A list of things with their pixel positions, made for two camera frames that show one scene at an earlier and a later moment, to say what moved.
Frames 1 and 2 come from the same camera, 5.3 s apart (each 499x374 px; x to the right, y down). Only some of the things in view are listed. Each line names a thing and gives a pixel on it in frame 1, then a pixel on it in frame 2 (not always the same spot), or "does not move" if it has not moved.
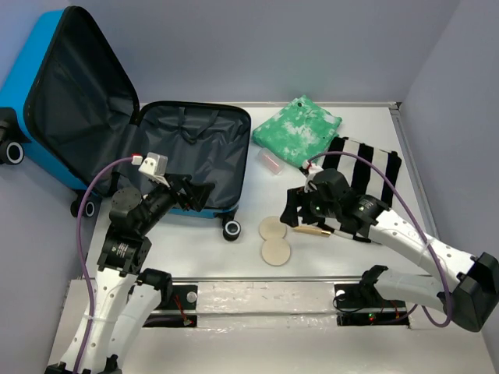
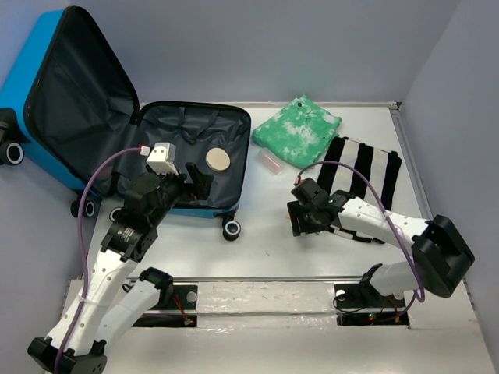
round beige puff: (272, 227) -> (217, 159)
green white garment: (299, 131) does not move
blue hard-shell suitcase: (67, 110) does not move
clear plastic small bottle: (270, 160) does not move
